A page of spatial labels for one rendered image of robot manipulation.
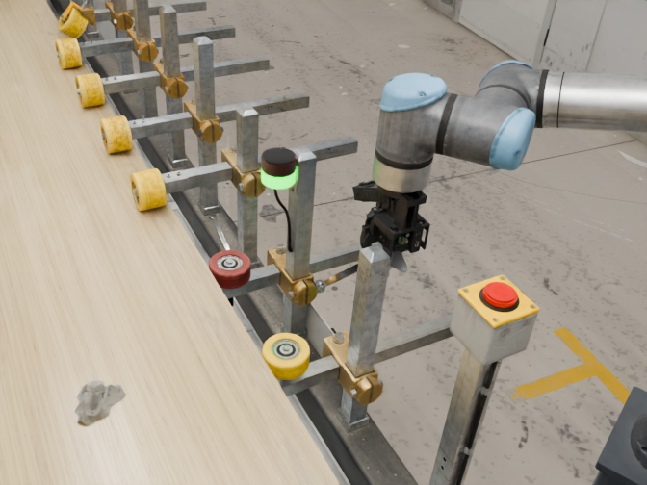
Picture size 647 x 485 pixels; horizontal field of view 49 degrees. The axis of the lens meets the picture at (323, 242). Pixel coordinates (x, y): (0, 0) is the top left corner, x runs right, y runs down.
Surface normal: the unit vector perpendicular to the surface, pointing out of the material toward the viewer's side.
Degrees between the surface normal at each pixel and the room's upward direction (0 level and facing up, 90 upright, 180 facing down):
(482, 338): 90
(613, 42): 90
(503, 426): 0
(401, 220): 90
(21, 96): 0
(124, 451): 0
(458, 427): 90
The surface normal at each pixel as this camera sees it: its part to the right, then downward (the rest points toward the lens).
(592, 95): -0.37, 0.02
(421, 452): 0.07, -0.79
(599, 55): -0.91, 0.21
